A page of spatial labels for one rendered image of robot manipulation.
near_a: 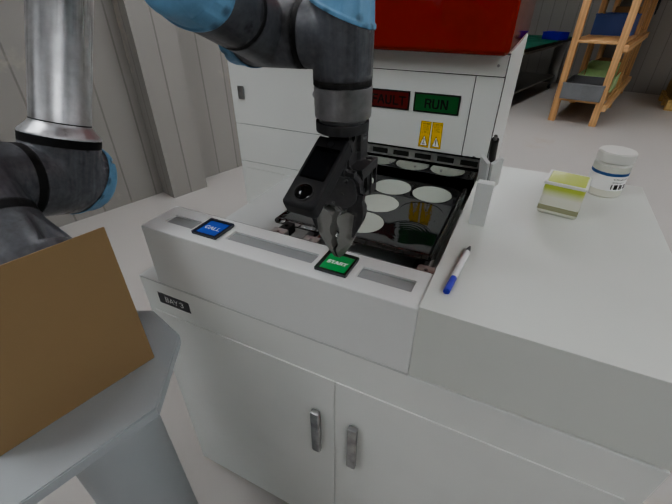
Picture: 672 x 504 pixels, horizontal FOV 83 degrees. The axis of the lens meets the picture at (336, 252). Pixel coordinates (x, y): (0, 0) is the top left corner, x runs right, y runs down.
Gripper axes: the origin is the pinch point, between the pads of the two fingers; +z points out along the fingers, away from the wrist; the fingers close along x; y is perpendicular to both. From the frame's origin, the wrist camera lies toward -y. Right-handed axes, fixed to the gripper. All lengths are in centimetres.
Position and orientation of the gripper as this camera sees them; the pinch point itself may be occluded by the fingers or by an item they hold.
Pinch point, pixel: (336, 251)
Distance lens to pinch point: 60.5
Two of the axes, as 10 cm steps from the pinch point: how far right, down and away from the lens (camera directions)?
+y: 4.4, -5.0, 7.5
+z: 0.0, 8.3, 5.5
